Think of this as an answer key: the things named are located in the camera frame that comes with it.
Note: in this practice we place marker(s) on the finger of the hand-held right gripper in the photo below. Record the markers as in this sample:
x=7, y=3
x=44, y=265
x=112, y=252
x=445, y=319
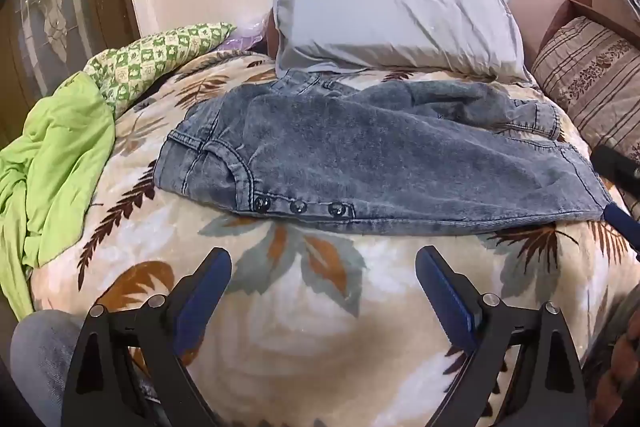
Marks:
x=621, y=223
x=616, y=164

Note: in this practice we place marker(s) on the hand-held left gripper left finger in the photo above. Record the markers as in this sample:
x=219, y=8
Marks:
x=202, y=302

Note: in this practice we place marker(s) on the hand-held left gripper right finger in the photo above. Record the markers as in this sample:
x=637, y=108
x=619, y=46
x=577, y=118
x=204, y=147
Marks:
x=445, y=302

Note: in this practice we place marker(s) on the blue denim pants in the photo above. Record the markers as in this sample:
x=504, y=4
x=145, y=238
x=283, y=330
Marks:
x=375, y=157

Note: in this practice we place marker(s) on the striped brown cushion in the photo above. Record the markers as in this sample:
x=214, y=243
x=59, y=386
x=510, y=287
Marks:
x=590, y=72

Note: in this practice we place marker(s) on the leaf print blanket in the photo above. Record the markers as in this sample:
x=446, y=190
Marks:
x=310, y=357

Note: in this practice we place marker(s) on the brown knitted clothing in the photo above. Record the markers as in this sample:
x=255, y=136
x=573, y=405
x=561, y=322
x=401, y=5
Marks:
x=615, y=357

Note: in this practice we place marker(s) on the brown sofa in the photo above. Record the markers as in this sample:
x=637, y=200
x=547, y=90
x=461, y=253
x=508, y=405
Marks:
x=540, y=12

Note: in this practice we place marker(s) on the person's leg in jeans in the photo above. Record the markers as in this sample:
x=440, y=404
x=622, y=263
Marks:
x=40, y=357

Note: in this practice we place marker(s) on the lime green cloth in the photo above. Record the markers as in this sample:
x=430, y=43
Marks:
x=55, y=157

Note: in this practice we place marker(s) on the green checked pillow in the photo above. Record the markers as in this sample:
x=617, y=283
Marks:
x=150, y=57

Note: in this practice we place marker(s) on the purple plastic bag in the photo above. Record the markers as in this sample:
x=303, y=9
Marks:
x=245, y=38

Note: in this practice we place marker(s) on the grey pillow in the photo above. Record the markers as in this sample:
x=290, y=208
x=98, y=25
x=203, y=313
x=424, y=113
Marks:
x=390, y=17

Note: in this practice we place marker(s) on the wooden mirrored wardrobe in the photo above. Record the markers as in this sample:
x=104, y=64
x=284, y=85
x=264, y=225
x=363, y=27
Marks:
x=50, y=7

